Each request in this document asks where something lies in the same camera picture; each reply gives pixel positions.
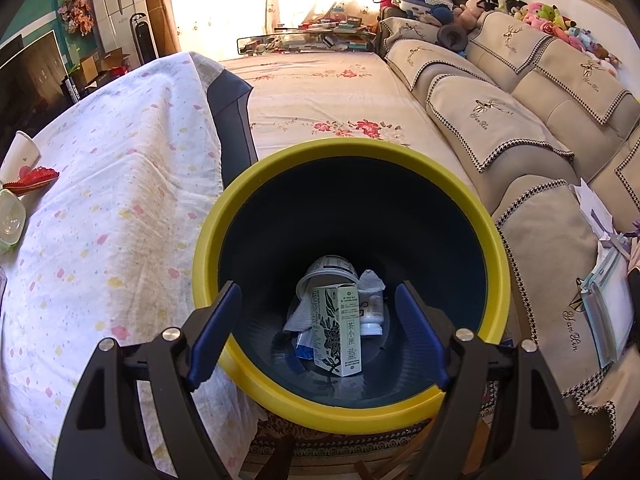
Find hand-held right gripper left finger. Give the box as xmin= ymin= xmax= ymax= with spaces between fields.
xmin=52 ymin=280 xmax=243 ymax=480

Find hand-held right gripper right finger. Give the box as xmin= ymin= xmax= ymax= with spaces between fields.
xmin=394 ymin=281 xmax=583 ymax=480

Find small white yogurt bottle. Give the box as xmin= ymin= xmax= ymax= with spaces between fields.
xmin=357 ymin=292 xmax=386 ymax=337

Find white tissue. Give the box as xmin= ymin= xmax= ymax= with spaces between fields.
xmin=282 ymin=269 xmax=387 ymax=336

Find green white tea carton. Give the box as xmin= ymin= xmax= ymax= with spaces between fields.
xmin=310 ymin=282 xmax=363 ymax=378

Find white instant noodle bowl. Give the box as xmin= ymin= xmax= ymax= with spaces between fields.
xmin=295 ymin=255 xmax=361 ymax=306

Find yellow rimmed dark bin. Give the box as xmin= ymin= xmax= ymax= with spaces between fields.
xmin=192 ymin=138 xmax=512 ymax=436

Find red snack wrapper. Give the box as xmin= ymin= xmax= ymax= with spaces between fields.
xmin=0 ymin=166 xmax=60 ymax=195

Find white paper cup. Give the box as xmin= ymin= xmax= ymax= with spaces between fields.
xmin=0 ymin=130 xmax=41 ymax=183

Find patterned rug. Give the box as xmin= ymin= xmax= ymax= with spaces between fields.
xmin=250 ymin=415 xmax=436 ymax=466

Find clear plastic document bag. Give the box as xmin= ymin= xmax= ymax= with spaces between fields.
xmin=580 ymin=250 xmax=638 ymax=368

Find dark blue under cloth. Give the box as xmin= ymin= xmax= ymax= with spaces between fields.
xmin=206 ymin=67 xmax=259 ymax=193

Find white papers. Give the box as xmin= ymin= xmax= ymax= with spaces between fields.
xmin=572 ymin=177 xmax=640 ymax=251

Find beige floral bed sheet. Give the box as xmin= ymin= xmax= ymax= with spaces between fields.
xmin=220 ymin=51 xmax=481 ymax=196

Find beige sofa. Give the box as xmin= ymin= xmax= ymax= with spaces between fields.
xmin=377 ymin=10 xmax=640 ymax=431

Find open cardboard boxes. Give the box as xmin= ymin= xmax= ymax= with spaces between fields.
xmin=75 ymin=47 xmax=131 ymax=93

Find black white tower fan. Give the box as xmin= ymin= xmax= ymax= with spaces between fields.
xmin=129 ymin=12 xmax=158 ymax=63

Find cluttered glass table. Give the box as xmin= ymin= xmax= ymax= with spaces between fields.
xmin=236 ymin=25 xmax=378 ymax=56

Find curved black television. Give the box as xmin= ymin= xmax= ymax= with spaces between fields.
xmin=0 ymin=30 xmax=68 ymax=141

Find cream curtains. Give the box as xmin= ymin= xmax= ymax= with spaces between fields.
xmin=142 ymin=0 xmax=436 ymax=56

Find pile of plush toys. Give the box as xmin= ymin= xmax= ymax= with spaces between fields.
xmin=450 ymin=0 xmax=623 ymax=68

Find white standing air conditioner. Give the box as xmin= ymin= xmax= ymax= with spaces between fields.
xmin=89 ymin=0 xmax=151 ymax=56

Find artificial flower decoration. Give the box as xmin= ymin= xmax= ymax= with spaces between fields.
xmin=57 ymin=0 xmax=96 ymax=38

